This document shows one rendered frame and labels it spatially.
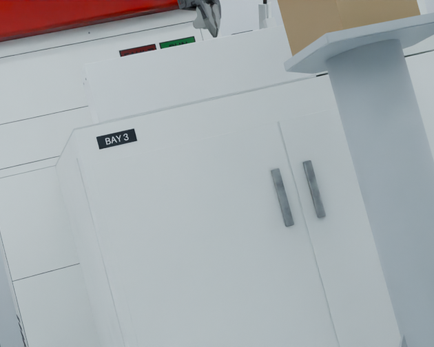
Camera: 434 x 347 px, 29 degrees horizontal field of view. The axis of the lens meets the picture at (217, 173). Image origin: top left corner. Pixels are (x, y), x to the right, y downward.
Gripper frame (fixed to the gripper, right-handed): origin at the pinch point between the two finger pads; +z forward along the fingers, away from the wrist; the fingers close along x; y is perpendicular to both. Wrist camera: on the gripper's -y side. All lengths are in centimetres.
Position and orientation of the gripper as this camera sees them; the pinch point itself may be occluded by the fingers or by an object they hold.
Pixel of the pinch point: (215, 32)
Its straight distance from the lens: 220.6
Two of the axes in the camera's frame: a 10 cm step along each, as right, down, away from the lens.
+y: -7.7, 2.3, 6.0
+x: -5.9, 1.1, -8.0
